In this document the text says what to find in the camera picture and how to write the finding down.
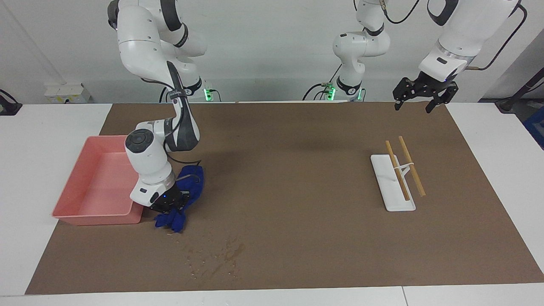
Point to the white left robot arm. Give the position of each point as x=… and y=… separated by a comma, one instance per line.
x=463, y=34

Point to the blue crate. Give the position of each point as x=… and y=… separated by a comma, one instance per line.
x=536, y=127

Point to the white towel rack wooden rods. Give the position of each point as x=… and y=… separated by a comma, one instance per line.
x=397, y=204

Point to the white wall socket box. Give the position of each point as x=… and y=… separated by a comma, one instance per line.
x=68, y=93

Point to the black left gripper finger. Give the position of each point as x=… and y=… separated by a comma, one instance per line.
x=404, y=88
x=446, y=92

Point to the black clamp mount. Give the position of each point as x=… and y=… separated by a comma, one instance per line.
x=8, y=108

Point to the brown table mat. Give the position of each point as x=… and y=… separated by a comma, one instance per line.
x=297, y=170

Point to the pink plastic bin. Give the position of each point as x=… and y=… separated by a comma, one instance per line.
x=93, y=191

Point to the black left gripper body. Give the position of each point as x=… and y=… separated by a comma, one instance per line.
x=427, y=84

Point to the black stand leg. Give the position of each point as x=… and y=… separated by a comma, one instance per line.
x=508, y=104

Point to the blue towel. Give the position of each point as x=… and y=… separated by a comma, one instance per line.
x=193, y=191

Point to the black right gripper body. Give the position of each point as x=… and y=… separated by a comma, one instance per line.
x=170, y=202

